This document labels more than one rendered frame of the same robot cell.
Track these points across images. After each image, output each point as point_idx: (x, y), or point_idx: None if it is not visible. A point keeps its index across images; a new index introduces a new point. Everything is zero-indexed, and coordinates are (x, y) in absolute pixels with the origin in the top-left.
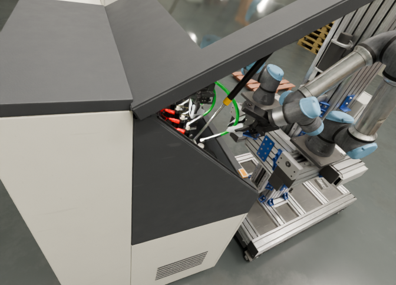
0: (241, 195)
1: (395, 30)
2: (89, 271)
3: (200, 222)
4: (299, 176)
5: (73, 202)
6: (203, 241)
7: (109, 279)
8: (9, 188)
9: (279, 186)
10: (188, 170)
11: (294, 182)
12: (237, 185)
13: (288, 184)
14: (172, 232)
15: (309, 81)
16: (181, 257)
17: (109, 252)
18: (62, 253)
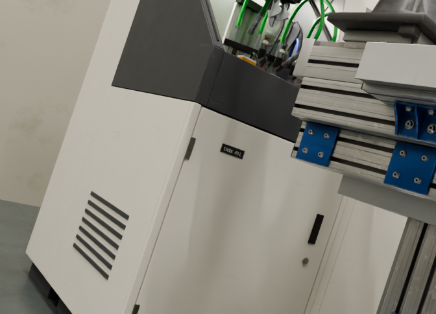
0: (195, 32)
1: None
2: (82, 115)
3: (152, 81)
4: (312, 73)
5: None
6: (137, 154)
7: (73, 161)
8: None
9: (296, 139)
10: None
11: (301, 90)
12: (196, 5)
13: (298, 106)
14: (132, 85)
15: None
16: (111, 186)
17: (102, 84)
18: (95, 57)
